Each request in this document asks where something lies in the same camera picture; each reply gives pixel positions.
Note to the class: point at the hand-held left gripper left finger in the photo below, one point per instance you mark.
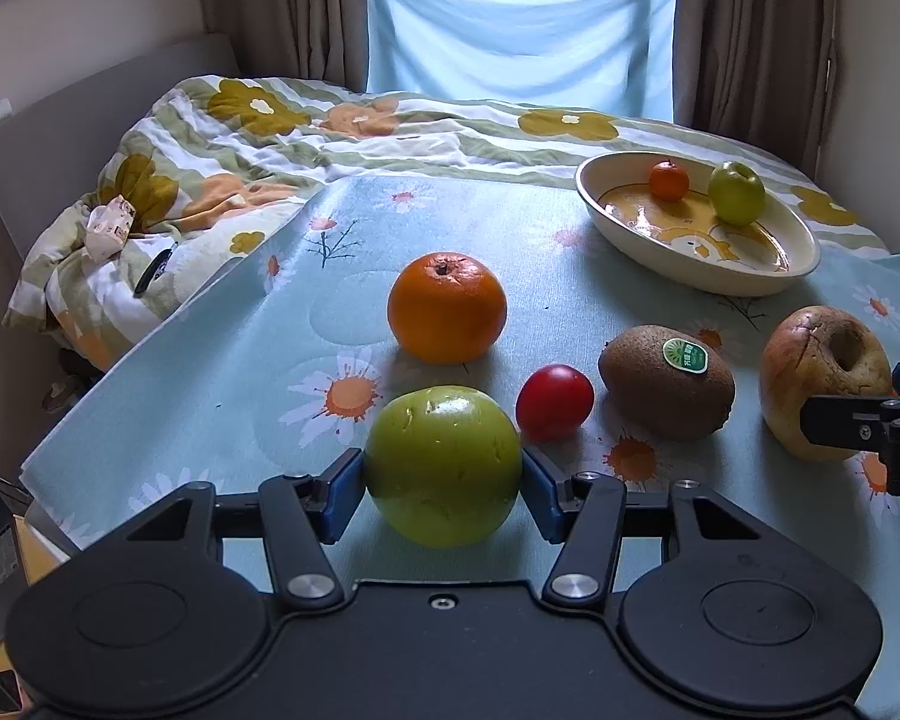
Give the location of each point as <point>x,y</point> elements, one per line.
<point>343,493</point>

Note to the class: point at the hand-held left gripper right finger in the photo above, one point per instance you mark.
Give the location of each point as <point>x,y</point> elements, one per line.
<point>540,493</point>

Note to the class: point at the wrinkled reddish-brown apple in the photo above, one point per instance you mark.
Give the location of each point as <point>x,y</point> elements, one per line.
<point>802,360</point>

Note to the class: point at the red tomato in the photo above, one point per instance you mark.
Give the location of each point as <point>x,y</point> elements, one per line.
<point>555,403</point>

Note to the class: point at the large green apple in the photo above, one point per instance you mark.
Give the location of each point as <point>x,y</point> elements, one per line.
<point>442,465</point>

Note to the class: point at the brown kiwi with green sticker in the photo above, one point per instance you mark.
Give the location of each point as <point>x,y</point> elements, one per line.
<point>660,390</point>

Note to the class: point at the large orange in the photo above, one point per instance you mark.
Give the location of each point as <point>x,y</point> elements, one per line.
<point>447,307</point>

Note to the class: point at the cream oval bowl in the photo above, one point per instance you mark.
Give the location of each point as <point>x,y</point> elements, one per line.
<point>682,255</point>

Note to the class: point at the light blue daisy sheet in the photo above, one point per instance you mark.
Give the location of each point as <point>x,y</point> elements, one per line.
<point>270,360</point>

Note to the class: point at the small green apple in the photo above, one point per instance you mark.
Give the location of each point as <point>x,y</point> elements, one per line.
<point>736,193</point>

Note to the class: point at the black key fob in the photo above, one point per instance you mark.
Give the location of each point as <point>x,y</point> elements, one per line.
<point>154,268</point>

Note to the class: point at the small tangerine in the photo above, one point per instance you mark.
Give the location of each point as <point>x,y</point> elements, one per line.
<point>669,181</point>

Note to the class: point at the yellow board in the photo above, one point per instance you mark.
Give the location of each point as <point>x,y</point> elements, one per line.
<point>37,555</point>

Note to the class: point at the white crumpled packet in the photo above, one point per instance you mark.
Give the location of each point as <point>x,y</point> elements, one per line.
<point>110,226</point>

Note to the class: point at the brown curtain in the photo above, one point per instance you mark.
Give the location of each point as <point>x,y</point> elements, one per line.
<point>285,7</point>
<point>757,37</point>

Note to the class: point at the striped floral duvet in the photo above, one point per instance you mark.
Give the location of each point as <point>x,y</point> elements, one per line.
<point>195,139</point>

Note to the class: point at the light blue window cloth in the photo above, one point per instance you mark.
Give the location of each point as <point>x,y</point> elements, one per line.
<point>517,30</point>

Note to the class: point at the grey bed headboard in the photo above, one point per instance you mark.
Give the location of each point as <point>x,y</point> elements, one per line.
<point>60,120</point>

